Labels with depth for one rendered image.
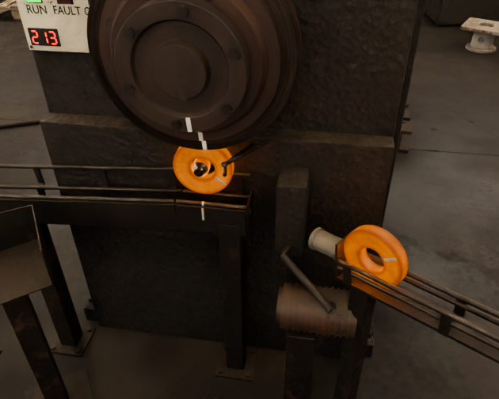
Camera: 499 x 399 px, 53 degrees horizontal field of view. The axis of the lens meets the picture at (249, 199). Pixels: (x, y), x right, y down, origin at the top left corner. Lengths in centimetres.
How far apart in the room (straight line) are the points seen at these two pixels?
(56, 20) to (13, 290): 68
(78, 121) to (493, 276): 174
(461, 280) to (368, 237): 115
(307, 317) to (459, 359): 80
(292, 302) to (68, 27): 90
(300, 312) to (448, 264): 113
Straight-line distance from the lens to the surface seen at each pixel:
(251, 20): 104
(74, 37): 138
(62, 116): 150
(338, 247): 121
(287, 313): 132
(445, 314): 113
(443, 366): 195
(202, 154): 126
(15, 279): 140
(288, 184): 124
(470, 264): 236
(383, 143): 130
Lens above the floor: 151
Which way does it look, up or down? 36 degrees down
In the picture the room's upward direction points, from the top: 1 degrees counter-clockwise
